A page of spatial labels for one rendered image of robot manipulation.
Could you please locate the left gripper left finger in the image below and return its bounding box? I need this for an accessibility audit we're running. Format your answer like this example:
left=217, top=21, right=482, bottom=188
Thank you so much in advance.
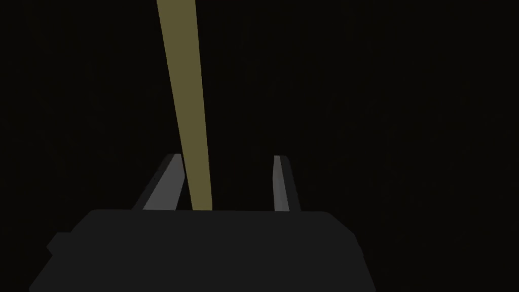
left=131, top=153, right=187, bottom=211

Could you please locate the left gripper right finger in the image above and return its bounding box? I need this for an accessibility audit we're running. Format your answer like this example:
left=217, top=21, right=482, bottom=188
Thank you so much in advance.
left=273, top=155, right=302, bottom=212

